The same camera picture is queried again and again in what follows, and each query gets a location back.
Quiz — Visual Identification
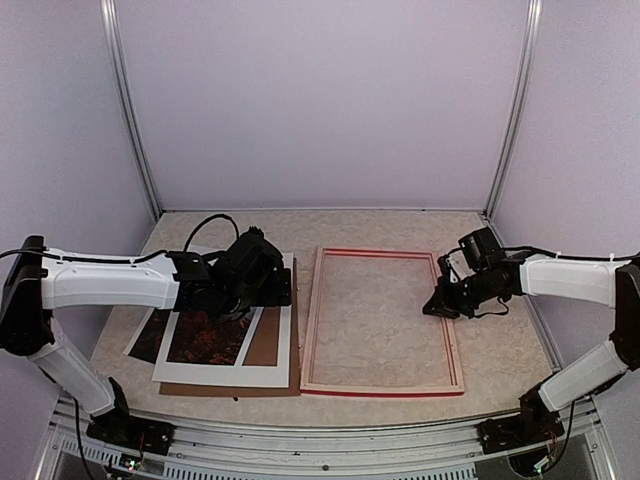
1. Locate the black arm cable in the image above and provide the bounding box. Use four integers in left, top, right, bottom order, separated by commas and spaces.
183, 213, 241, 254
504, 244, 640, 264

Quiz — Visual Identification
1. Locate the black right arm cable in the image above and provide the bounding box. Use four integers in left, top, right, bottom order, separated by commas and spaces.
504, 244, 640, 264

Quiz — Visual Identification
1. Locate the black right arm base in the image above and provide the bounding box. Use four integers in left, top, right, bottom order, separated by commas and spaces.
477, 389, 565, 454

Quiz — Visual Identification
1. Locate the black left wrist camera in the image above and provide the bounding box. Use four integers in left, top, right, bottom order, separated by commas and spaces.
215, 226, 284, 289

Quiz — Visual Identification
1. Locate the aluminium front rail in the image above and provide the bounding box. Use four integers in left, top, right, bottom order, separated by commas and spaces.
47, 397, 609, 480

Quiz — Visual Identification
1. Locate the right aluminium corner post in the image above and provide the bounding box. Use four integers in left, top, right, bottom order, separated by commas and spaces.
483, 0, 544, 223

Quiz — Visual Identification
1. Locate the aluminium corner post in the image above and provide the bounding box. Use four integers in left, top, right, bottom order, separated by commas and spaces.
483, 0, 544, 223
100, 0, 163, 221

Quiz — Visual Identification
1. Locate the left aluminium corner post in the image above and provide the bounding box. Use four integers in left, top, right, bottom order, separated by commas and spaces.
100, 0, 163, 221

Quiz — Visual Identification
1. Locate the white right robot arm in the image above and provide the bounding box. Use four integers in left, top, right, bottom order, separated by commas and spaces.
422, 251, 639, 444

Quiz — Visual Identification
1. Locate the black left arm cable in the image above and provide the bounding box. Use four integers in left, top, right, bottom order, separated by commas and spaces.
183, 213, 241, 254

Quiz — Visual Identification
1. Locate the red forest photo print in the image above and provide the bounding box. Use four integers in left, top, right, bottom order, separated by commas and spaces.
125, 309, 255, 365

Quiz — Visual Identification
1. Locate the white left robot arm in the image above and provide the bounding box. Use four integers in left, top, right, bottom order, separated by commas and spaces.
1, 231, 293, 445

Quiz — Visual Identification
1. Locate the light wood picture frame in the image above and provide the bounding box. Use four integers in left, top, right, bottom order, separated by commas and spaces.
300, 247, 465, 399

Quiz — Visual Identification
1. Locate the brown cardboard backing board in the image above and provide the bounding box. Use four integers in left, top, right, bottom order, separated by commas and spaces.
158, 257, 303, 398

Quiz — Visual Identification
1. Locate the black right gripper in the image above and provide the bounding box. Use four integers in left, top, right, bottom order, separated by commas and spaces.
424, 268, 502, 319

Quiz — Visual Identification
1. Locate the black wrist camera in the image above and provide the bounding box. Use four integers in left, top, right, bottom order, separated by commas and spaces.
215, 226, 284, 289
458, 227, 507, 273

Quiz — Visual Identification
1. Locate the white photo mat board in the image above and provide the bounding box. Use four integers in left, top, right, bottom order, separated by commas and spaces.
150, 243, 296, 389

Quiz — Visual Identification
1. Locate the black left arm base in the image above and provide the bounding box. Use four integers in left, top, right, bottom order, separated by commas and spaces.
87, 377, 175, 456

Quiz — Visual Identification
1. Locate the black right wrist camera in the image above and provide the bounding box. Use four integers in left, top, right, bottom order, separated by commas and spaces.
458, 227, 507, 273

